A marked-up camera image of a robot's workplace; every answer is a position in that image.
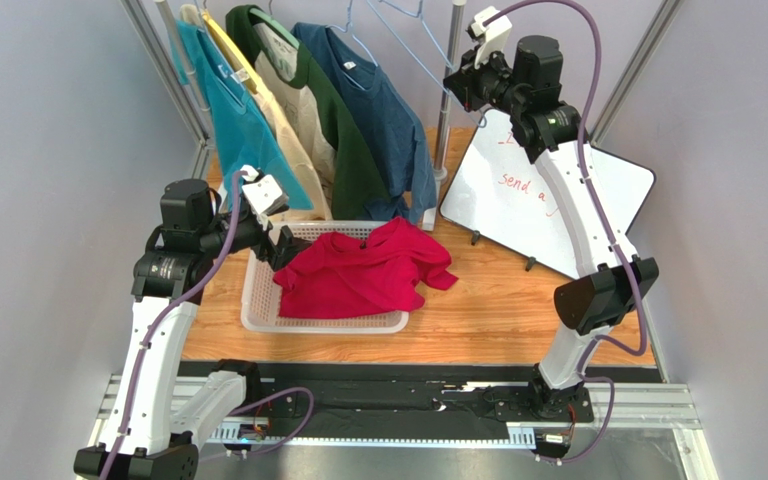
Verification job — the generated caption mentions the white plastic basket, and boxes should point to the white plastic basket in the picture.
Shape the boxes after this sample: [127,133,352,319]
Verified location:
[240,220,409,335]

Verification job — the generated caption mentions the dark blue t-shirt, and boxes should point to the dark blue t-shirt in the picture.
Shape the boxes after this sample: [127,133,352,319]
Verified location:
[291,22,437,225]

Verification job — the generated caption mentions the teal t-shirt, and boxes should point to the teal t-shirt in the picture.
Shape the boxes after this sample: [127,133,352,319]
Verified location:
[176,20,313,210]

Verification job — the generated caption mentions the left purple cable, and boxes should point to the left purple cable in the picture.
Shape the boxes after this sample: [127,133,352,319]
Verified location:
[94,169,315,480]

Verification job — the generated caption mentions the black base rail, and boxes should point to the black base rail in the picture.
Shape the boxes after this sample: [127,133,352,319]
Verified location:
[177,359,662,441]

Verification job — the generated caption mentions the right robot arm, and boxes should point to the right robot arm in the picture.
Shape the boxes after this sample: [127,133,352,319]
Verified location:
[443,32,659,419]

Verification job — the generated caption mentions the yellow hanger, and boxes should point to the yellow hanger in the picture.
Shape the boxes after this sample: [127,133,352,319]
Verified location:
[200,9,262,94]

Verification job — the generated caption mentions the purple cable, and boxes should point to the purple cable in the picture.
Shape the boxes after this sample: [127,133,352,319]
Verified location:
[483,0,650,464]
[94,169,315,480]

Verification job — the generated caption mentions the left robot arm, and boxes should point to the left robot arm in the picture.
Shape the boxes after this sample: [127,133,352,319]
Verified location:
[73,167,306,479]

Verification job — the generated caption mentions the green and cream t-shirt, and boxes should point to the green and cream t-shirt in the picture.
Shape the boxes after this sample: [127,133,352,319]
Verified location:
[225,5,389,220]

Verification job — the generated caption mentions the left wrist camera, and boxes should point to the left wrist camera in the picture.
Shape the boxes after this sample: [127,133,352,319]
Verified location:
[240,165,289,217]

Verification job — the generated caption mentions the red t-shirt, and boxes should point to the red t-shirt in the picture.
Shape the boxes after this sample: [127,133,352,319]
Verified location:
[273,218,458,320]

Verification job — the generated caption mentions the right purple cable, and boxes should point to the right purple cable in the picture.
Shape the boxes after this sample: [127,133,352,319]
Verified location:
[483,0,650,464]

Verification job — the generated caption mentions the whiteboard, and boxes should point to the whiteboard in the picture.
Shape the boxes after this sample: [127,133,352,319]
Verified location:
[440,110,656,279]

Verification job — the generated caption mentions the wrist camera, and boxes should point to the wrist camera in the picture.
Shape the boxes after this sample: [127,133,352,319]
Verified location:
[467,6,512,69]
[240,165,289,217]

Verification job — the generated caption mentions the light blue wire hanger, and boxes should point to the light blue wire hanger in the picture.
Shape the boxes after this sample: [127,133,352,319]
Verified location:
[360,0,488,129]

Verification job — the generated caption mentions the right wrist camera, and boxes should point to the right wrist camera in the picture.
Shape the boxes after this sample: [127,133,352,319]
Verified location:
[467,6,512,69]

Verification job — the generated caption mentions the clothes rack pole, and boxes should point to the clothes rack pole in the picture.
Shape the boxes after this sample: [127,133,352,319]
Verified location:
[431,0,468,184]

